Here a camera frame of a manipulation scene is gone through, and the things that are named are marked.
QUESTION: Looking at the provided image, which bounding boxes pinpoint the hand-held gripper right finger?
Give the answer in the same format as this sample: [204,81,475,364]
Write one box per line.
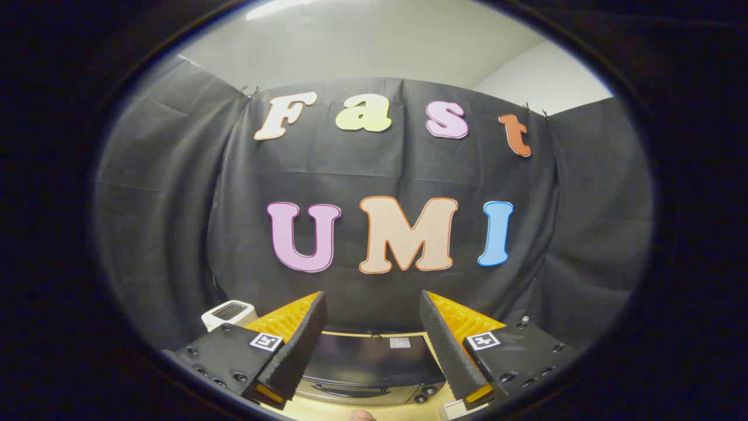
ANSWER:
[419,289,582,410]

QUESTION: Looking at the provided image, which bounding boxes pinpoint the white bread toaster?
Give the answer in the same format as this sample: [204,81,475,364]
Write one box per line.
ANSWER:
[201,301,258,333]

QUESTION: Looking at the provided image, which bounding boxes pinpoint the black toaster oven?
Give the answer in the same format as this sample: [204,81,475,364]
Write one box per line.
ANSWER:
[295,330,448,407]

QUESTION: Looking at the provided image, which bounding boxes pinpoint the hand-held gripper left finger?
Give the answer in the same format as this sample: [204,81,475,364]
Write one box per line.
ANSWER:
[162,291,329,410]

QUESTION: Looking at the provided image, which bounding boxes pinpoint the black backdrop cloth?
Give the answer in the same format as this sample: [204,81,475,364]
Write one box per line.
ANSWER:
[93,56,654,351]

